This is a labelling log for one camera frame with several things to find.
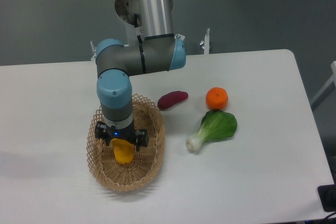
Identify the black device at table edge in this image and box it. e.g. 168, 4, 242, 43
317, 184, 335, 212

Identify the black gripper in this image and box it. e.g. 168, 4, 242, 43
94, 121, 148, 152

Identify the white furniture leg right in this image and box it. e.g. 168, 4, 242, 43
310, 61, 335, 111

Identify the yellow mango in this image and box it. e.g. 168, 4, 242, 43
112, 138, 134, 164

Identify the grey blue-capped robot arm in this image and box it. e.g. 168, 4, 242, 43
94, 0, 186, 148

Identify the woven wicker basket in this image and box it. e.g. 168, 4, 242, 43
86, 94, 165, 192

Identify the orange tangerine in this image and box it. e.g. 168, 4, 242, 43
205, 87, 228, 110

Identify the green bok choy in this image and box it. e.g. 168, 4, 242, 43
186, 110, 238, 153

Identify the purple sweet potato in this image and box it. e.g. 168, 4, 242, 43
157, 91, 188, 110

